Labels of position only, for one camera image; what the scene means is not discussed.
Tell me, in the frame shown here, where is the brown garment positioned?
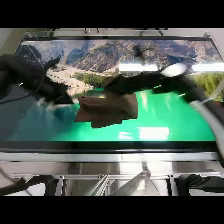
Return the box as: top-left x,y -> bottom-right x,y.
74,92 -> 140,130

